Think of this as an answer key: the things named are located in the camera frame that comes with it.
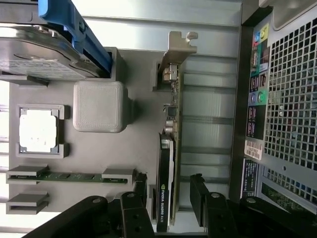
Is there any grey printed parts rack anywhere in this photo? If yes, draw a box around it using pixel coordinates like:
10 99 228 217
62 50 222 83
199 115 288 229
4 46 185 224

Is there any green RAM stick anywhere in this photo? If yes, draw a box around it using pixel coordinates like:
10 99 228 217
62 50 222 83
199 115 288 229
8 172 127 184

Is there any silver CPU chip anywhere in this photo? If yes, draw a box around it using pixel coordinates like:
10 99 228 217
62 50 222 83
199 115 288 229
19 109 58 152

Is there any open PC tower case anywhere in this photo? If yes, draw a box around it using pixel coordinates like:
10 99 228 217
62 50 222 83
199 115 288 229
230 0 317 216

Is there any silver hard disk drive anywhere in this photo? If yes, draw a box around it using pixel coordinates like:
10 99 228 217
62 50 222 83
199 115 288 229
0 24 86 81

